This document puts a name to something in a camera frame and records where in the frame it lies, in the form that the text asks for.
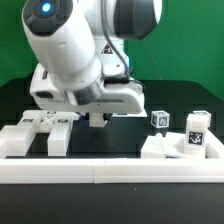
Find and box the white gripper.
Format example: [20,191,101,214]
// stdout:
[30,64,145,114]

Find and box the white chair seat part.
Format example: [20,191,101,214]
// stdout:
[139,131,208,160]

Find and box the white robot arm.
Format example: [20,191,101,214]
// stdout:
[22,0,162,114]

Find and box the white marker sheet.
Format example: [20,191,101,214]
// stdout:
[112,110,148,117]

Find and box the white U-shaped fence frame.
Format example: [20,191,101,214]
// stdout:
[0,126,224,184]

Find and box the white chair back frame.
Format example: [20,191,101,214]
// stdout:
[1,110,79,156]

